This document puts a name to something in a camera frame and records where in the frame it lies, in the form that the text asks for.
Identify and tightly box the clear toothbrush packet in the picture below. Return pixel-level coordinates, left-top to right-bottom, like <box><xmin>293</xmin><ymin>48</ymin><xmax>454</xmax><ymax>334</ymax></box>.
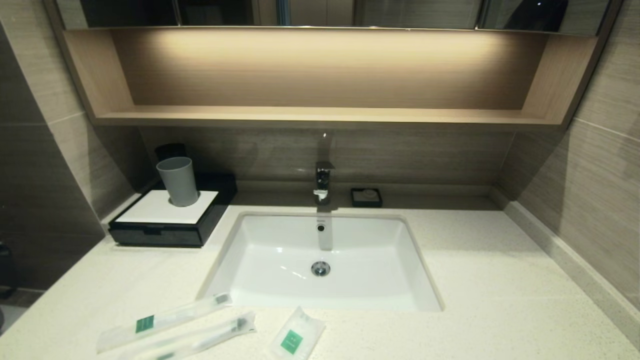
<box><xmin>117</xmin><ymin>311</ymin><xmax>257</xmax><ymax>360</ymax></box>

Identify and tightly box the black box with white top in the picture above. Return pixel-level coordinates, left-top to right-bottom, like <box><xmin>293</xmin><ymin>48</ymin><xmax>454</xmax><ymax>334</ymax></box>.
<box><xmin>108</xmin><ymin>172</ymin><xmax>238</xmax><ymax>248</ymax></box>

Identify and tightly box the chrome faucet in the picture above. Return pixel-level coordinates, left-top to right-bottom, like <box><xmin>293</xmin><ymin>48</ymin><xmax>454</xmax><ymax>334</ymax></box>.
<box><xmin>313</xmin><ymin>132</ymin><xmax>337</xmax><ymax>206</ymax></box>

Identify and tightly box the black soap dish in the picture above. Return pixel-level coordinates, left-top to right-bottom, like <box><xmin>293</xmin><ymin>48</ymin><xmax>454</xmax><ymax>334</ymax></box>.
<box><xmin>350</xmin><ymin>187</ymin><xmax>383</xmax><ymax>208</ymax></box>

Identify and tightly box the white sink basin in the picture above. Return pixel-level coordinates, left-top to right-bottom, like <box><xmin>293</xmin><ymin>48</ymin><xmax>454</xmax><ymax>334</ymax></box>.
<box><xmin>197</xmin><ymin>210</ymin><xmax>445</xmax><ymax>313</ymax></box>

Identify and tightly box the grey plastic cup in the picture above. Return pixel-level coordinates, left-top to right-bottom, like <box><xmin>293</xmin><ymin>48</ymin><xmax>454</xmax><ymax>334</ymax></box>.
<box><xmin>156</xmin><ymin>156</ymin><xmax>200</xmax><ymax>208</ymax></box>

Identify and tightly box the small sachet green label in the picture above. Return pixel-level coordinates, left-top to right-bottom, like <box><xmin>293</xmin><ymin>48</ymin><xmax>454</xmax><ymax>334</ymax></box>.
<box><xmin>269</xmin><ymin>306</ymin><xmax>327</xmax><ymax>360</ymax></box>

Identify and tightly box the mirror cabinet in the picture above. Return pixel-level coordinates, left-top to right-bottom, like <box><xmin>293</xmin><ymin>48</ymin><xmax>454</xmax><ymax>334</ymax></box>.
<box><xmin>55</xmin><ymin>0</ymin><xmax>613</xmax><ymax>36</ymax></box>

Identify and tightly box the dental kit packet green label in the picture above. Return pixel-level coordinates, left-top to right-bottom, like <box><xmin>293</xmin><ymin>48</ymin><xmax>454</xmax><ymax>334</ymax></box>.
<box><xmin>96</xmin><ymin>293</ymin><xmax>233</xmax><ymax>354</ymax></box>

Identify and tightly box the wooden wall shelf niche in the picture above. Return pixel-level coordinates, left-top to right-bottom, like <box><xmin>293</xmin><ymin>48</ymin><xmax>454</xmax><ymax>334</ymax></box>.
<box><xmin>44</xmin><ymin>0</ymin><xmax>625</xmax><ymax>132</ymax></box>

